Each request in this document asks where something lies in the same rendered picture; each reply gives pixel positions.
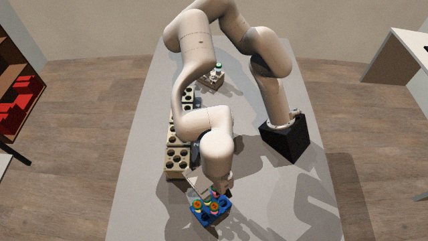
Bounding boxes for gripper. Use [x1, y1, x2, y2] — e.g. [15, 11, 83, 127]
[212, 172, 234, 198]

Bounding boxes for green tube cap with grey dot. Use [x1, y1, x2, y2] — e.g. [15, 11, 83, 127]
[203, 196, 212, 206]

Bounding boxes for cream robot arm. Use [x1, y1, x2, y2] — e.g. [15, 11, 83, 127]
[163, 0, 302, 202]

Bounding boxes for blue tube rack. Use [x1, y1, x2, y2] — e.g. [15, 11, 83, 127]
[190, 195, 231, 228]

